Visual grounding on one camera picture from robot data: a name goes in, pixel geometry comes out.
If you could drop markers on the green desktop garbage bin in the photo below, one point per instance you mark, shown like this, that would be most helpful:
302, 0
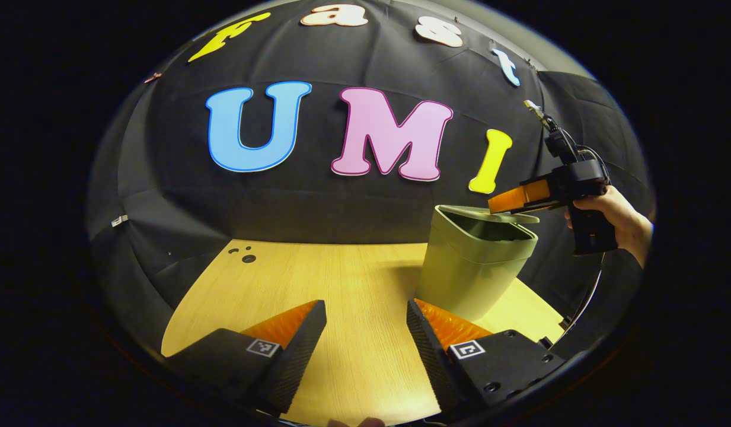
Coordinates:
466, 267

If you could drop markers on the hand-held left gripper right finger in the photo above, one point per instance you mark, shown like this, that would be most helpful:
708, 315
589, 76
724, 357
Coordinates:
433, 362

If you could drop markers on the black backdrop cloth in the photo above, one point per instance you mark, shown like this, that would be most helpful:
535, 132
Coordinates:
341, 196

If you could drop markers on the wooden desktop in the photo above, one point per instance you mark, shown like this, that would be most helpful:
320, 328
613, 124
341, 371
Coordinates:
341, 284

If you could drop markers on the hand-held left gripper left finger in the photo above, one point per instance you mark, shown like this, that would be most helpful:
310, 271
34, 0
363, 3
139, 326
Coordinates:
297, 362

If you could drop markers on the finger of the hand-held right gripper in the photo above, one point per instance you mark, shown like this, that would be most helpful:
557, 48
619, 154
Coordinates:
519, 198

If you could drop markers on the copper cloth clip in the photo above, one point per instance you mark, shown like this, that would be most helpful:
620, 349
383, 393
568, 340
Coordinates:
153, 77

